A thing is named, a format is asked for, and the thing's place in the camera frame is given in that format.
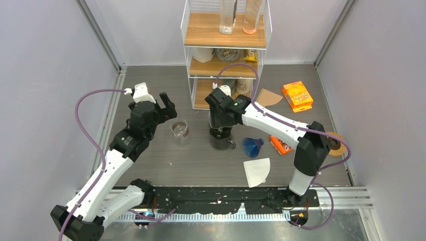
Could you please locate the dark green coffee dripper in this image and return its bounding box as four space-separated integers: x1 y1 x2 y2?
209 127 233 140

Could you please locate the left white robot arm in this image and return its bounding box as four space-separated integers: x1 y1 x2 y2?
50 92 177 240

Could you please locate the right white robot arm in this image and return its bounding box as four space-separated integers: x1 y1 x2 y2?
205 88 331 206

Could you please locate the grey glass coffee server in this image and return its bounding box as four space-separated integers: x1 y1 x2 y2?
209 134 236 150

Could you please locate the brown paper coffee filter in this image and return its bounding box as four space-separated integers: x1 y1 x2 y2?
256 88 283 107

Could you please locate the clear glass beaker brown band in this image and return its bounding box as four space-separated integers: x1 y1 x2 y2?
170 118 190 146

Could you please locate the blue plastic funnel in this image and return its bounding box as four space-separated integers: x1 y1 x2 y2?
242 138 264 158

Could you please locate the cartoon printed round tin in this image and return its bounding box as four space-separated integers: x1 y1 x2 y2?
216 48 241 62

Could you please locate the white jug on shelf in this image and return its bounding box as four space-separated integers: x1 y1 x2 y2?
191 47 215 63

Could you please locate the yellow snack packet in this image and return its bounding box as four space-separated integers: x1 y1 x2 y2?
244 49 259 63

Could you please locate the orange snack packet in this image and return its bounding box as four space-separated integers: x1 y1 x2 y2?
269 136 293 156

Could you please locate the orange yellow box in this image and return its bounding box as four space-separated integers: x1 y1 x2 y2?
282 81 313 113

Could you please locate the clear glass bottle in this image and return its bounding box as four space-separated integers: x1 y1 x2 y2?
219 0 238 35

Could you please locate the clear pink bottom bottle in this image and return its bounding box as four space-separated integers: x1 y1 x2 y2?
243 0 263 34

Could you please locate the brown tape roll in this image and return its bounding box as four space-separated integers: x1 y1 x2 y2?
328 137 347 156

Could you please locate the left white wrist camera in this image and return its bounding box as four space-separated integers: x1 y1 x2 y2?
133 82 156 103

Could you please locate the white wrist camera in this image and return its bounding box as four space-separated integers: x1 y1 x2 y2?
133 82 156 103
217 85 231 97

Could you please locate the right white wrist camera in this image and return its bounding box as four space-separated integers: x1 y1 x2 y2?
217 85 231 97

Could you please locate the white wire wooden shelf rack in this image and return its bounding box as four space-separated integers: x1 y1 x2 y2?
180 1 272 109

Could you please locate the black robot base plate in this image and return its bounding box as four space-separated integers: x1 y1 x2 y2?
121 185 320 227

